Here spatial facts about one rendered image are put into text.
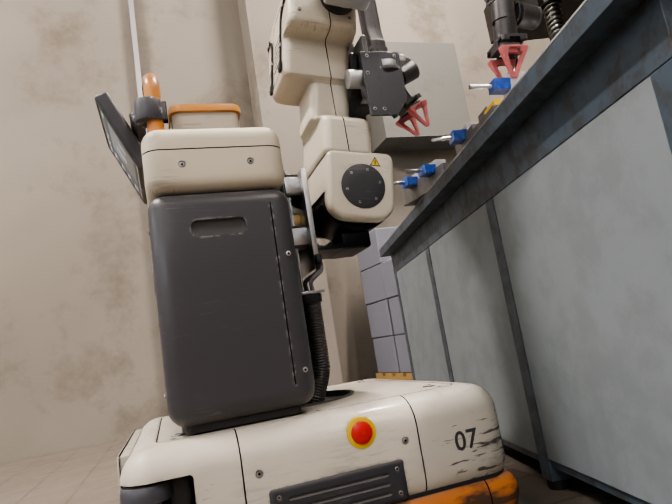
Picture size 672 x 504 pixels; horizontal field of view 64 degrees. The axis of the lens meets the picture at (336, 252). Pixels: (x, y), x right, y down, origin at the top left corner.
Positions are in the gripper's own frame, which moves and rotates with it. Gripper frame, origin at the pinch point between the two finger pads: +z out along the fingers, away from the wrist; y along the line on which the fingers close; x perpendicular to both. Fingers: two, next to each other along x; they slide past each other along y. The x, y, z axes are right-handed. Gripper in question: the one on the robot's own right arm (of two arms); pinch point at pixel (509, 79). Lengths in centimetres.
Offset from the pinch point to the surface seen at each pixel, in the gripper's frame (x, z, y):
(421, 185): 13.9, 16.7, 39.7
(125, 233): 170, -7, 261
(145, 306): 157, 44, 259
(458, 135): 8.8, 8.7, 15.7
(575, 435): 3, 80, -19
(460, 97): -91, -111, 297
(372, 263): -1, 25, 250
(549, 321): 4, 58, -17
